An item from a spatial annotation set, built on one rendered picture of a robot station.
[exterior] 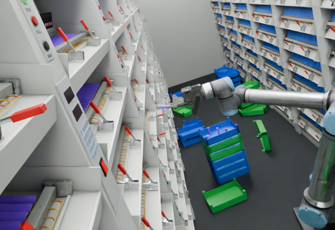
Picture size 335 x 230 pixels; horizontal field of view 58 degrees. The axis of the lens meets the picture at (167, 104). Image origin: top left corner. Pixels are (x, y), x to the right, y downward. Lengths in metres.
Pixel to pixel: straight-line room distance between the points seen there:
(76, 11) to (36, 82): 0.71
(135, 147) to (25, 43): 0.71
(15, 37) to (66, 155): 0.22
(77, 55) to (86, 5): 0.45
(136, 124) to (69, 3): 0.54
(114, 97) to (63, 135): 0.54
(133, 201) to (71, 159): 0.34
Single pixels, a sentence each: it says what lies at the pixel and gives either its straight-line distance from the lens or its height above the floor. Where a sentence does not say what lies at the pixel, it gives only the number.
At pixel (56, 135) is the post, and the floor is 1.48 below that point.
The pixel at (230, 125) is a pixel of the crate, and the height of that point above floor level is 0.40.
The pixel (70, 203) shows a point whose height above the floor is 1.37.
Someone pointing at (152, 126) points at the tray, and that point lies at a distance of 1.78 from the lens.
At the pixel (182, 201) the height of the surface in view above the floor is 0.36.
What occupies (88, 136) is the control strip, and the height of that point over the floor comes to 1.44.
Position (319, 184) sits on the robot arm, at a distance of 1.75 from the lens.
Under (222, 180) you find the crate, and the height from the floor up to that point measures 0.03.
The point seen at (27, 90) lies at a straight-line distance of 0.54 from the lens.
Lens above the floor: 1.64
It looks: 20 degrees down
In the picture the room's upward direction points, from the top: 19 degrees counter-clockwise
